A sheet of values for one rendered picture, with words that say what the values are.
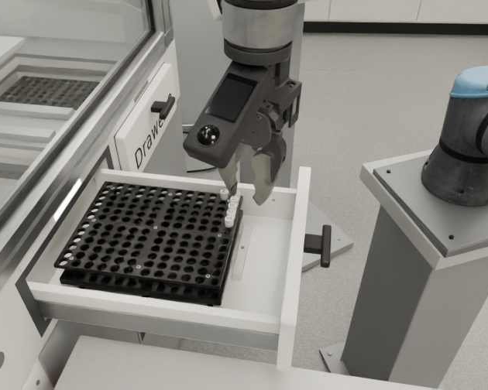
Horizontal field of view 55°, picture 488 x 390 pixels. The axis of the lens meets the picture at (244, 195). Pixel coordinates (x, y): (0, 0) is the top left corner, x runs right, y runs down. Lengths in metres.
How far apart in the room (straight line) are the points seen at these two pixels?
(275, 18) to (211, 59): 1.87
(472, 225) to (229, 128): 0.57
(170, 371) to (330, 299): 1.10
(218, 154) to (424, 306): 0.74
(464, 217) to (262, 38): 0.58
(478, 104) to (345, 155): 1.56
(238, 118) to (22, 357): 0.41
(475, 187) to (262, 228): 0.41
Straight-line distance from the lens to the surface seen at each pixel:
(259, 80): 0.49
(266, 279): 0.69
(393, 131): 2.63
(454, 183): 0.95
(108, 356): 0.74
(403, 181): 1.00
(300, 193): 0.69
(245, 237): 0.73
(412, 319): 1.12
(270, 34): 0.48
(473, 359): 1.75
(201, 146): 0.47
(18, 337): 0.66
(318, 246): 0.64
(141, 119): 0.89
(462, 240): 0.90
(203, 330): 0.61
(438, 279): 1.04
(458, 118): 0.90
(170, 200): 0.72
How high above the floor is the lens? 1.37
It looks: 41 degrees down
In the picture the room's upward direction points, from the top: straight up
